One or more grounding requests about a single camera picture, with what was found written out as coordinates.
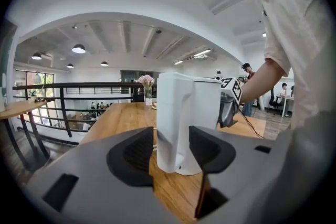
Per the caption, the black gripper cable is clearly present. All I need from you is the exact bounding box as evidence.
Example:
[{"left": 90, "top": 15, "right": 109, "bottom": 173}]
[{"left": 238, "top": 109, "right": 265, "bottom": 139}]

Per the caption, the person's white shirt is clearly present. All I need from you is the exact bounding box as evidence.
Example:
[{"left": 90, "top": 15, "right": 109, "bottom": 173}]
[{"left": 259, "top": 0, "right": 336, "bottom": 131}]

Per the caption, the black balcony railing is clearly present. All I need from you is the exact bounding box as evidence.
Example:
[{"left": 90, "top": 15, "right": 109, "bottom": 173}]
[{"left": 65, "top": 86, "right": 131, "bottom": 95}]

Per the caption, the person's right forearm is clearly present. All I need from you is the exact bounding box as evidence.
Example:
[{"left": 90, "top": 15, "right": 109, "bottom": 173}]
[{"left": 240, "top": 57, "right": 292, "bottom": 104}]

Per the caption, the black railing with wooden handrail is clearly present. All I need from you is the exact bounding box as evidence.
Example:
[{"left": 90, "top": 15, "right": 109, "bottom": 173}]
[{"left": 12, "top": 82, "right": 158, "bottom": 145}]

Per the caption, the glass vase with pink flowers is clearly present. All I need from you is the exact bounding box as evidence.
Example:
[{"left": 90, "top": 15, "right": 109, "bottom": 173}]
[{"left": 138, "top": 74, "right": 155, "bottom": 106}]

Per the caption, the white electric kettle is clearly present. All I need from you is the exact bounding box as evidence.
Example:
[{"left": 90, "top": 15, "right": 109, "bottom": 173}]
[{"left": 156, "top": 72, "right": 223, "bottom": 174}]

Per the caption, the desk with white legs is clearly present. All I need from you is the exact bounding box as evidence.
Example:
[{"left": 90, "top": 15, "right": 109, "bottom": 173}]
[{"left": 281, "top": 95, "right": 295, "bottom": 118}]

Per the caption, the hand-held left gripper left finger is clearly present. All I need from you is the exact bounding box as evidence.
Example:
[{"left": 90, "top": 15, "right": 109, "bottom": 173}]
[{"left": 22, "top": 125, "right": 186, "bottom": 224}]

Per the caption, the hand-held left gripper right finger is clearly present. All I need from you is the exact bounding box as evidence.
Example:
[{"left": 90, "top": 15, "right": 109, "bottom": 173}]
[{"left": 188, "top": 112, "right": 332, "bottom": 224}]

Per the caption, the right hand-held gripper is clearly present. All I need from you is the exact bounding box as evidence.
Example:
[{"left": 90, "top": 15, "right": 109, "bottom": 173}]
[{"left": 217, "top": 77, "right": 243, "bottom": 129}]

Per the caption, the black office chair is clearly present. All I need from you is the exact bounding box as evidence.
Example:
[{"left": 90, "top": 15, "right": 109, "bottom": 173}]
[{"left": 267, "top": 88, "right": 283, "bottom": 115}]

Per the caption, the round wooden table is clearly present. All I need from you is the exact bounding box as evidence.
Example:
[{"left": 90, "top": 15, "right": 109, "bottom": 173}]
[{"left": 0, "top": 100, "right": 51, "bottom": 173}]

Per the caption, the large black pendant lamp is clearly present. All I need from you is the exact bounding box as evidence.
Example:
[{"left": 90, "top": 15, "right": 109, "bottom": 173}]
[{"left": 71, "top": 44, "right": 87, "bottom": 54}]

